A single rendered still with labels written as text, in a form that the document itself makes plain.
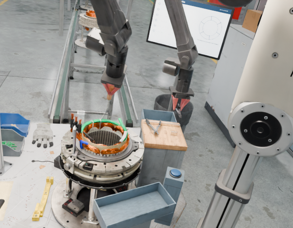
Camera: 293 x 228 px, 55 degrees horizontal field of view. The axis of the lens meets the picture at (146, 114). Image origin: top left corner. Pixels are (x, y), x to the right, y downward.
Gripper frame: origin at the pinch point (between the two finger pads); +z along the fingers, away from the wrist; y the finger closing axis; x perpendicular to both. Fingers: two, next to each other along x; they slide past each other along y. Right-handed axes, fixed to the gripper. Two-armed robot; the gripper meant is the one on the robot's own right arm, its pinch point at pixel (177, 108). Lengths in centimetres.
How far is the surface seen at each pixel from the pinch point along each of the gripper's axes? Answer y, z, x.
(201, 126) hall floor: -96, 116, -188
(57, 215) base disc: 47, 38, 28
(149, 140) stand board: 11.9, 12.0, 9.0
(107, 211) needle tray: 29, 16, 46
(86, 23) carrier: 55, 11, -198
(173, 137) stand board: 0.4, 12.1, 5.7
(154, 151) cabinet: 9.0, 16.2, 11.3
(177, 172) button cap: 2.3, 14.4, 26.8
